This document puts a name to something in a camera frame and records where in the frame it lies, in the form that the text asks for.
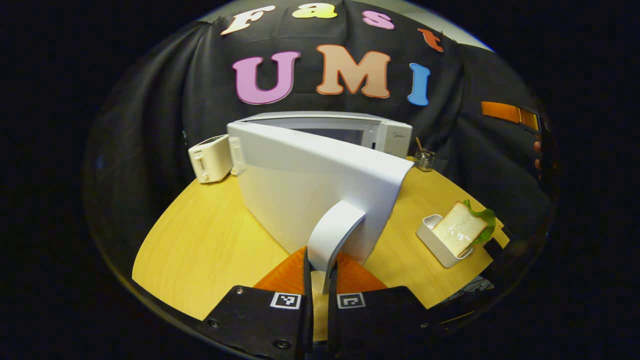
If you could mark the white rectangular plastic tray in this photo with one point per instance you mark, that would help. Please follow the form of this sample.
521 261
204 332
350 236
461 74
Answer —
430 235

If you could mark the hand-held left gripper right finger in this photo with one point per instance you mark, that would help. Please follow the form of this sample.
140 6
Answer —
375 320

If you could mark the white microwave oven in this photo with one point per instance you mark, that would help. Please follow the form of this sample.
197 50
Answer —
310 195

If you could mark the white toaster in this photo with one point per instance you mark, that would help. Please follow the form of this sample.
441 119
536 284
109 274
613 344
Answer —
210 160

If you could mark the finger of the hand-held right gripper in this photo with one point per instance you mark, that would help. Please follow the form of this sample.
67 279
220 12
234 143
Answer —
505 112

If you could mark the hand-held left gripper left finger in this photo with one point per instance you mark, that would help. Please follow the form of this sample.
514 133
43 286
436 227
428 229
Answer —
260 325

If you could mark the toast and lettuce sandwich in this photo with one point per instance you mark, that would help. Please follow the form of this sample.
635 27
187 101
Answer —
460 227

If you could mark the black backdrop cloth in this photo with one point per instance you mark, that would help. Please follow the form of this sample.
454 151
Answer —
150 125

